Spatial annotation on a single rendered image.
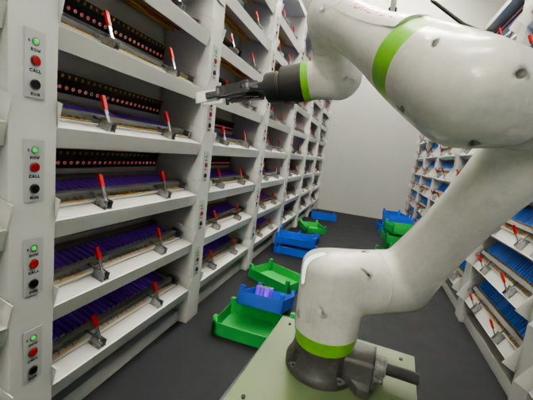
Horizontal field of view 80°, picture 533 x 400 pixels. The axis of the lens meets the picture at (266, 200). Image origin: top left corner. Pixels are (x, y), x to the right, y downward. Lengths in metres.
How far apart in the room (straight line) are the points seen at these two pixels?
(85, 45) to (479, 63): 0.75
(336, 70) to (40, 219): 0.71
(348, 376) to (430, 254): 0.28
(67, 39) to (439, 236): 0.81
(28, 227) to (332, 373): 0.66
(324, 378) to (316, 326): 0.10
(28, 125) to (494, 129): 0.75
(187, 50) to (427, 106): 1.09
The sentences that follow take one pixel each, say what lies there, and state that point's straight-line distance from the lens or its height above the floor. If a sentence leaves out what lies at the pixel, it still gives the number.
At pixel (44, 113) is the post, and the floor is 0.78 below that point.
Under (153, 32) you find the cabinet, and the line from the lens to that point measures 1.39.
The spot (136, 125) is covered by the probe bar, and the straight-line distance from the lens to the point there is 1.09.
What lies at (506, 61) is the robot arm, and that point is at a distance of 0.40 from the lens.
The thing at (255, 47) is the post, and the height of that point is 1.33.
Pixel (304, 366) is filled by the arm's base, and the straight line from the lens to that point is 0.70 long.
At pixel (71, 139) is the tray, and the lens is 0.84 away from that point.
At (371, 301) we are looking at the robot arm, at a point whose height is 0.50.
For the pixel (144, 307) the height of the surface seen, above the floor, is 0.16.
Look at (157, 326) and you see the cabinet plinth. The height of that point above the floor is 0.05.
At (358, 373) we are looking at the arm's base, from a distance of 0.71.
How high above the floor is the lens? 0.76
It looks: 9 degrees down
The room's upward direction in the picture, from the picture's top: 7 degrees clockwise
